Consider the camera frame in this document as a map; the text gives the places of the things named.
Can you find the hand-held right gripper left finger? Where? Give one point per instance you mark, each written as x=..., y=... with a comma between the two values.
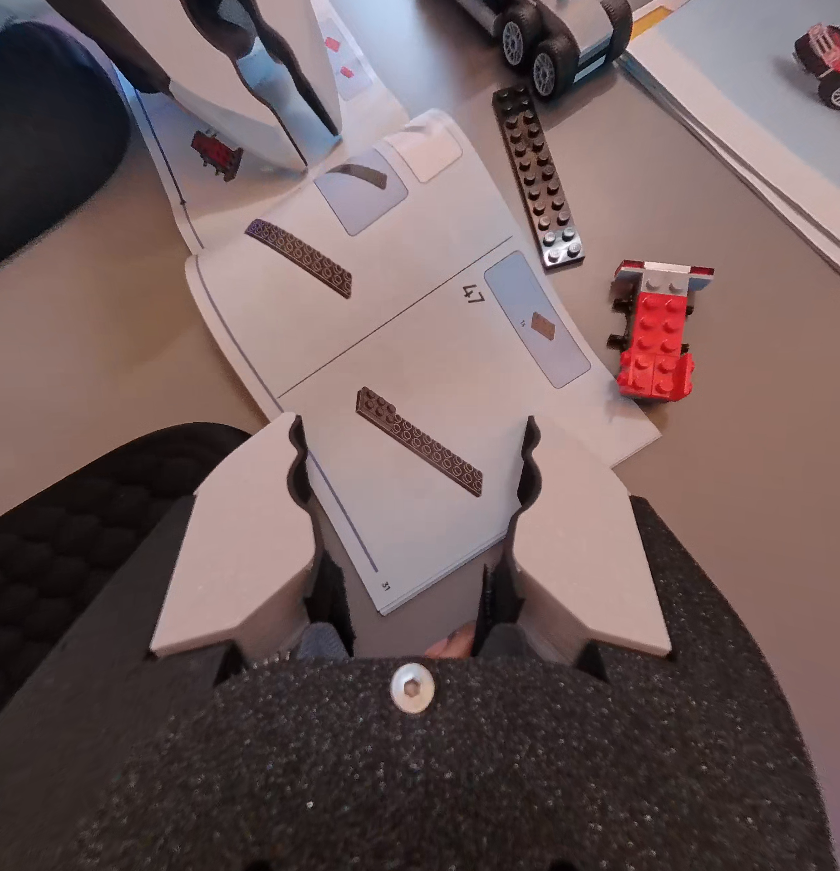
x=243, y=544

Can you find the open lego instruction booklet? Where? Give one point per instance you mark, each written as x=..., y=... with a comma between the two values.
x=426, y=340

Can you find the long black lego plate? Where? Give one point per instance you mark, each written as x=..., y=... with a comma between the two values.
x=539, y=177

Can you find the yellow mark instruction booklet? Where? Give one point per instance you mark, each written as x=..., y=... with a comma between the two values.
x=654, y=20

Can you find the grey red lego assembly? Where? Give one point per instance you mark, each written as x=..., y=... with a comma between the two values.
x=654, y=333

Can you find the black red lego truck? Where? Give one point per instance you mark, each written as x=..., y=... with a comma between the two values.
x=549, y=41

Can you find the black quilted wrist pad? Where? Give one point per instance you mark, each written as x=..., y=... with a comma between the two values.
x=45, y=150
x=86, y=517

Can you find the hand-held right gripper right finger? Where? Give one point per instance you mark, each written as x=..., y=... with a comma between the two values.
x=583, y=558

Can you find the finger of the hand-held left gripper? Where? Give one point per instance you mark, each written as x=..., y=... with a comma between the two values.
x=202, y=81
x=311, y=54

